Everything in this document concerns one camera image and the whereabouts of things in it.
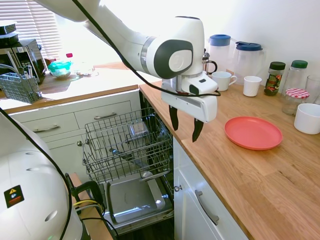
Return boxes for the white mug with handle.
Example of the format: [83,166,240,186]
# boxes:
[211,71,238,92]

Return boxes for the white window blinds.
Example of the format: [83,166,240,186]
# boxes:
[0,0,63,62]

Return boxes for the glass French press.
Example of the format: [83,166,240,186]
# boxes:
[201,48,219,76]

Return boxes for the gray cutlery basket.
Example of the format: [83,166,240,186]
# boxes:
[0,71,44,105]

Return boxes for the jar with black lid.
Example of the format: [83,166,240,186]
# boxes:
[263,61,287,97]

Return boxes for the black steel microwave oven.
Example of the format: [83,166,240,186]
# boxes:
[0,38,48,85]

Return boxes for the wire dishwasher rack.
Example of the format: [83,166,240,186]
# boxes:
[81,107,175,184]

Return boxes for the pitcher with dark blue lid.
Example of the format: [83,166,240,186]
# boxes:
[233,41,265,86]

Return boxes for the jar with green lid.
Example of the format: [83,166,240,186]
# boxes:
[284,59,309,98]

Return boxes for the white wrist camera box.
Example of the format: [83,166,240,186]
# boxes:
[179,74,219,97]

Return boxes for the white cabinet with long handle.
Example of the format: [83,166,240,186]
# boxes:
[172,136,251,240]

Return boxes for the black clamp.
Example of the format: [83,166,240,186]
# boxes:
[64,172,106,217]

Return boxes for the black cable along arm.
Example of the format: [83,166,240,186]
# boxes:
[71,0,222,98]

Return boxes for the coral red plate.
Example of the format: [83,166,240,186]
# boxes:
[224,116,284,151]

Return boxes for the clear plastic box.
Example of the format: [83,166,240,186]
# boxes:
[127,122,149,140]

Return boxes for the long metal cabinet handle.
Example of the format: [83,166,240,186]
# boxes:
[194,189,220,226]

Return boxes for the clear drinking glass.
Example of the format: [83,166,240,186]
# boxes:
[305,74,320,106]

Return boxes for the black object on microwave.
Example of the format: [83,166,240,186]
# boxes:
[0,23,20,43]

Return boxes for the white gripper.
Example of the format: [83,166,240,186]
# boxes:
[161,83,218,144]

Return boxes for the white round container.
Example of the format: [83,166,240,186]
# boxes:
[293,103,320,136]

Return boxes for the yellow cable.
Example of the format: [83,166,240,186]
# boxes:
[73,199,105,214]

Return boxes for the small white cup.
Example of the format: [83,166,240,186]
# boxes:
[243,75,263,98]

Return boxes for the pitcher with light blue lid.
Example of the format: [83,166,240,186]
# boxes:
[207,34,237,74]

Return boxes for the green plastic bowl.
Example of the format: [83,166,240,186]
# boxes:
[47,60,74,80]

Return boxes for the metal drawer handle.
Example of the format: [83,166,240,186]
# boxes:
[93,112,118,121]
[32,124,61,133]

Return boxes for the stainless dishwasher door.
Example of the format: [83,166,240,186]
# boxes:
[99,171,175,232]

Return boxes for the jar with red checked lid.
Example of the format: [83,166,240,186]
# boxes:
[282,88,311,117]

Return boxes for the white drawer cabinet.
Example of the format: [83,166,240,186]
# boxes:
[6,89,141,185]

